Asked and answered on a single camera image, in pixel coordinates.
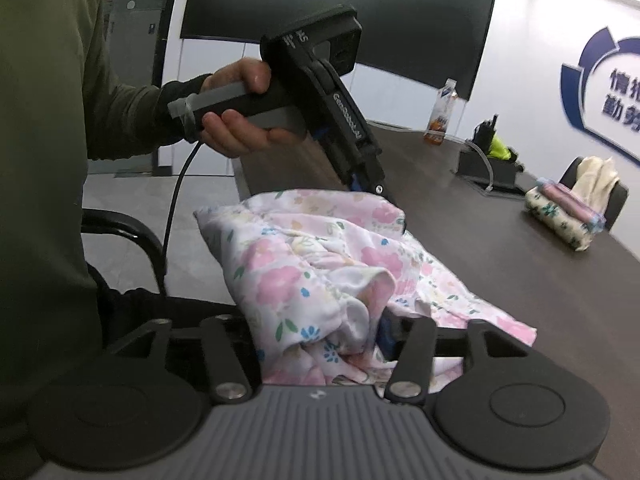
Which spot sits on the person's left forearm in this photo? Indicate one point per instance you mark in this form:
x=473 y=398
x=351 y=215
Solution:
x=150 y=115

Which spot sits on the folded pink cloth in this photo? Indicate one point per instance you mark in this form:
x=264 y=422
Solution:
x=570 y=205

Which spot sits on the black table socket box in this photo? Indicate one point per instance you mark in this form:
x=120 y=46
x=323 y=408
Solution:
x=475 y=165

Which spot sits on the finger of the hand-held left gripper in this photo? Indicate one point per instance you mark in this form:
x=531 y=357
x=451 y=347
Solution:
x=386 y=197

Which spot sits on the person's olive jacket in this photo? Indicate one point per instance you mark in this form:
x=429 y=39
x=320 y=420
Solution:
x=40 y=160

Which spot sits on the glass door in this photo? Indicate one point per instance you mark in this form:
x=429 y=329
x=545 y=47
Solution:
x=135 y=50

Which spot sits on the folded white green-flowered cloth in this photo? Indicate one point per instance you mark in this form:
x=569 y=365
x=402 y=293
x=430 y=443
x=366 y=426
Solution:
x=550 y=220

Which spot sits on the yellow-green cloth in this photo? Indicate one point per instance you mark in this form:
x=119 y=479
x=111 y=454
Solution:
x=500 y=149

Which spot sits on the cream garment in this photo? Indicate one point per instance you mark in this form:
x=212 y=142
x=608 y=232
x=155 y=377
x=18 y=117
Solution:
x=595 y=175

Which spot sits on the person's black trousers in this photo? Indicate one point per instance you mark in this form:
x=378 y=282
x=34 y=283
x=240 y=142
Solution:
x=130 y=310

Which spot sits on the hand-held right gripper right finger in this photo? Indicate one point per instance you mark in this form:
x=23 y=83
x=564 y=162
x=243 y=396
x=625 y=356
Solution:
x=386 y=337

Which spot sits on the person's left hand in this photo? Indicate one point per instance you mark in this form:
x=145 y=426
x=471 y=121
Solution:
x=240 y=135

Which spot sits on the pink floral dress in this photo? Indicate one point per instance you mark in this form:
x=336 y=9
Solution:
x=280 y=270

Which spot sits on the black office chair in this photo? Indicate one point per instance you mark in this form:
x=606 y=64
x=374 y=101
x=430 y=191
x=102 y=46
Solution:
x=617 y=205

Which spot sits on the orange label drink bottle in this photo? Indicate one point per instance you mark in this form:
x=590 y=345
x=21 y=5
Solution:
x=442 y=115

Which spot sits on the black handheld radio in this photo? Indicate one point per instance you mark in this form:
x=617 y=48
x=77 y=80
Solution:
x=482 y=140

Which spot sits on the black swivel chair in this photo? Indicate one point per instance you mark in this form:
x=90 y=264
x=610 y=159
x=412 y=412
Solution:
x=125 y=222

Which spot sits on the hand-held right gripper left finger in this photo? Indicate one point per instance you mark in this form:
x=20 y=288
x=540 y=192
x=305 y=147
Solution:
x=220 y=350

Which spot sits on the black wall screen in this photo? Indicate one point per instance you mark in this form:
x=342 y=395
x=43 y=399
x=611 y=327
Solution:
x=400 y=20

